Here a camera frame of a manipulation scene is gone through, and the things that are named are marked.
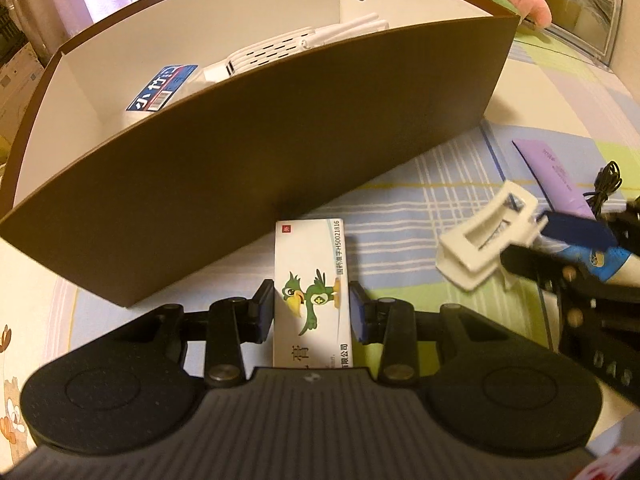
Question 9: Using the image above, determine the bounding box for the white wifi router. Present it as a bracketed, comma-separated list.
[196, 13, 390, 84]

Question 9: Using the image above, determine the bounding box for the white hair claw clip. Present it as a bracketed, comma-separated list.
[435, 181, 548, 292]

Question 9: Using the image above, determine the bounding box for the glass picture frame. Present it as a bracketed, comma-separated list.
[546, 0, 624, 66]

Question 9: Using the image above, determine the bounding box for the brown cardboard storage box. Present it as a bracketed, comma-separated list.
[1, 0, 518, 307]

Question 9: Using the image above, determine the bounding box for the checkered bed sheet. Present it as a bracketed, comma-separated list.
[1, 28, 639, 479]

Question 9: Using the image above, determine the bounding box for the white parrot medicine box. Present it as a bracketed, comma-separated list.
[272, 218, 352, 368]

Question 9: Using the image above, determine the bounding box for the blue white small box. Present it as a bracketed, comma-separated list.
[126, 64, 198, 113]

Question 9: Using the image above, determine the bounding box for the purple packet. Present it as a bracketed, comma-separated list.
[512, 139, 596, 220]

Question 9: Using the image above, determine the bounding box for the blue cream tube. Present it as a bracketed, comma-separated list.
[533, 236, 640, 287]

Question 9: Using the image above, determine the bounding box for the black cable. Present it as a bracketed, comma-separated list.
[581, 160, 626, 214]

